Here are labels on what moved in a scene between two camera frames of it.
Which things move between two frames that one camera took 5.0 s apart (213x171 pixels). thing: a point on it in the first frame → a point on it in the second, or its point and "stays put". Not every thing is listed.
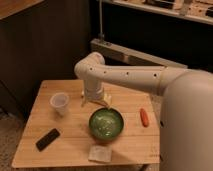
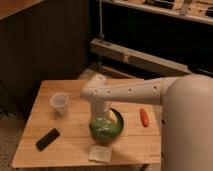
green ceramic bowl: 106,123 stays put
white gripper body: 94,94 → 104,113
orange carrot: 144,117 stays put
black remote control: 47,139 stays put
